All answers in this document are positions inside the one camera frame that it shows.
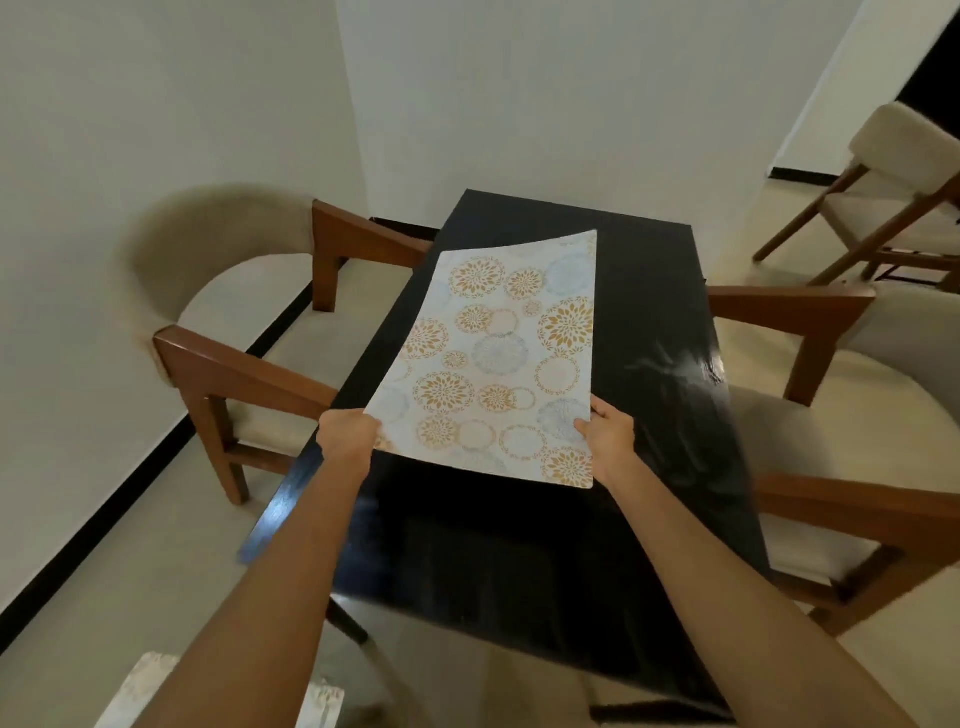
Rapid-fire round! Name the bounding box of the person's left hand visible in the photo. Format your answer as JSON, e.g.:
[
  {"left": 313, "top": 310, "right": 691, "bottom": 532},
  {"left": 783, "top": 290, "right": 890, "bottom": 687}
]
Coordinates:
[{"left": 316, "top": 408, "right": 384, "bottom": 481}]

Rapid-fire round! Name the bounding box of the person's left forearm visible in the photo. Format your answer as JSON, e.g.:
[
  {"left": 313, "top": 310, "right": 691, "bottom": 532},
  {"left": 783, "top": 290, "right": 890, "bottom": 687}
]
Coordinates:
[{"left": 131, "top": 457, "right": 373, "bottom": 728}]

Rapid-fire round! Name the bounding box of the person's right forearm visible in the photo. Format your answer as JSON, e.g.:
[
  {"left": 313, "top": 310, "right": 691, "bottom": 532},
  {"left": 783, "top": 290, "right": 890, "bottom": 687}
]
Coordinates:
[{"left": 607, "top": 457, "right": 920, "bottom": 728}]

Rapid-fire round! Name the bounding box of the black door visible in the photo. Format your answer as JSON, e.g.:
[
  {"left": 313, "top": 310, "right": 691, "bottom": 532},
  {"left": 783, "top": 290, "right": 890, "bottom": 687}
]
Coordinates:
[{"left": 896, "top": 29, "right": 960, "bottom": 144}]

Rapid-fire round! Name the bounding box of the beige stool with patterned top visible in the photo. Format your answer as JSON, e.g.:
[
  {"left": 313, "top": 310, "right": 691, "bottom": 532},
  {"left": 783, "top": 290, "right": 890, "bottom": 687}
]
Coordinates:
[{"left": 363, "top": 228, "right": 599, "bottom": 490}]

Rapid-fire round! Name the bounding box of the person's right hand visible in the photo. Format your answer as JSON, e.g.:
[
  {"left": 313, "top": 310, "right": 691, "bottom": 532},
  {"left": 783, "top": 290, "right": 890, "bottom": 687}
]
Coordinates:
[{"left": 573, "top": 395, "right": 639, "bottom": 489}]

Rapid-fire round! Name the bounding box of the black marble table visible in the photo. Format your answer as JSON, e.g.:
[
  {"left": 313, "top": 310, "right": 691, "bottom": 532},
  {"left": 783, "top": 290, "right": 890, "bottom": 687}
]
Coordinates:
[{"left": 238, "top": 188, "right": 774, "bottom": 725}]

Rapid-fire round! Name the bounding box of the beige cushioned wooden chair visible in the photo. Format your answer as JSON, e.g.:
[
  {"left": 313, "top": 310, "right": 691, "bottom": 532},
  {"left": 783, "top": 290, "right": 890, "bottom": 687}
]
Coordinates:
[
  {"left": 119, "top": 183, "right": 436, "bottom": 506},
  {"left": 752, "top": 101, "right": 960, "bottom": 294},
  {"left": 704, "top": 283, "right": 960, "bottom": 639}
]

